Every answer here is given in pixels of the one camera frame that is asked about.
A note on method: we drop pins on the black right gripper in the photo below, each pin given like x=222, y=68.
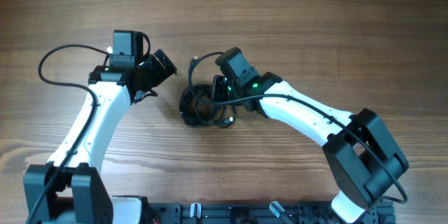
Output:
x=218, y=89

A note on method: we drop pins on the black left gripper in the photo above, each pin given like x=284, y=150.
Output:
x=160, y=73

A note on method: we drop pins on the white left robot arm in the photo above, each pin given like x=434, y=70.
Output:
x=68, y=188

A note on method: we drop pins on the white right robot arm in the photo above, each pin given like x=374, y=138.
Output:
x=363, y=157

